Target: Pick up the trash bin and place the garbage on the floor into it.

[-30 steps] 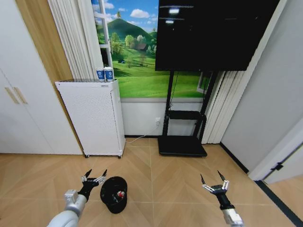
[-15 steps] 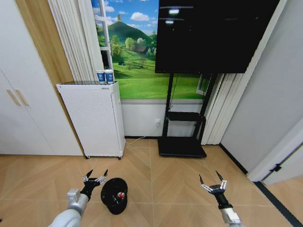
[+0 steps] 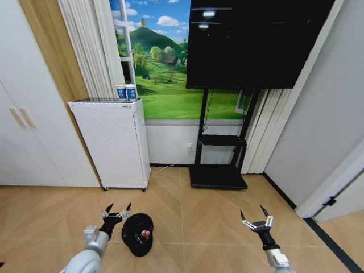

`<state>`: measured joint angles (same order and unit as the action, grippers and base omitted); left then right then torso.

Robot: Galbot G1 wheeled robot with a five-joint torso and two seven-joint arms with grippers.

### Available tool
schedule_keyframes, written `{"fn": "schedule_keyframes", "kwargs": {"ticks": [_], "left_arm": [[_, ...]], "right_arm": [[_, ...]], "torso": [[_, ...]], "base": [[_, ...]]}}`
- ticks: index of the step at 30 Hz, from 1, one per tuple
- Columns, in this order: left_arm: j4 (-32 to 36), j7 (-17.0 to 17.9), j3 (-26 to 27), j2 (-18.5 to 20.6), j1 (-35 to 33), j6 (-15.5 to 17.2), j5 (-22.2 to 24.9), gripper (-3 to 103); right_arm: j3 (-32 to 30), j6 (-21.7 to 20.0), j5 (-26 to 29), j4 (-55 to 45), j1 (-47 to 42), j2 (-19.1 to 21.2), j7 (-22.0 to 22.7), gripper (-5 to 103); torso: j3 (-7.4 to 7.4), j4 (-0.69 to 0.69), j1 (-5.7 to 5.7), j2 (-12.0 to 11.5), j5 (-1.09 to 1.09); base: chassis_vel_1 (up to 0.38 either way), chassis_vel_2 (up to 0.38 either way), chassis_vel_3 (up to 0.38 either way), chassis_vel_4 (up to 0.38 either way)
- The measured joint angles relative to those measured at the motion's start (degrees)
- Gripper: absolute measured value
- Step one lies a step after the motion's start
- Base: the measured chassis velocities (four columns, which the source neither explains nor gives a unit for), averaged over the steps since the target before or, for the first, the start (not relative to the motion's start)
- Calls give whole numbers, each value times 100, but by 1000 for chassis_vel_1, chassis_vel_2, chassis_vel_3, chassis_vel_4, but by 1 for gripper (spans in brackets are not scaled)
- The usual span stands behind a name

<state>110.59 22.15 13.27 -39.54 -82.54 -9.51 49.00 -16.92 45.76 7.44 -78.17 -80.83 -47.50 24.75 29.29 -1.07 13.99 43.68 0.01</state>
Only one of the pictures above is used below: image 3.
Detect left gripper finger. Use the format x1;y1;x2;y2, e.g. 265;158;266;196
117;202;132;221
101;203;114;219

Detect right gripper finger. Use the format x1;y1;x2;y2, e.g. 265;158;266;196
260;205;275;228
239;208;256;230

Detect black trash bin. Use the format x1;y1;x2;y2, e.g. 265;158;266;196
121;212;155;258

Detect black television floor stand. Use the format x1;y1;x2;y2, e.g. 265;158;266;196
189;88;262;190

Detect white air purifier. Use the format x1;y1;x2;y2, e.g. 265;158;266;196
68;97;152;192

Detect white door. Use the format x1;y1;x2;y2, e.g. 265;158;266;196
295;142;364;223

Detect cream pleated curtain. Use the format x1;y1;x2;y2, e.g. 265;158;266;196
57;0;134;99
241;88;297;175

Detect blue white paper cup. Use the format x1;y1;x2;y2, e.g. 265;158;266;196
115;85;127;102
125;84;138;102

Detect white wardrobe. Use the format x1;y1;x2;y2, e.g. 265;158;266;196
0;0;101;188

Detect green landscape window poster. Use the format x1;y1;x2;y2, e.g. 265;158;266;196
109;0;251;121

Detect large black television screen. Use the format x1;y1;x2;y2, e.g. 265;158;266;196
185;0;337;90

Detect white power cable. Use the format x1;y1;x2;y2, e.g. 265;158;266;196
150;151;190;175

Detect black television cable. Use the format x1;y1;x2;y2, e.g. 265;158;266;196
202;88;214;135

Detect beige wardrobe door handle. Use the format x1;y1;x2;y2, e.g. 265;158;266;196
9;107;27;129
18;107;36;129

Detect white window frame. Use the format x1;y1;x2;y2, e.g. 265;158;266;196
113;0;137;86

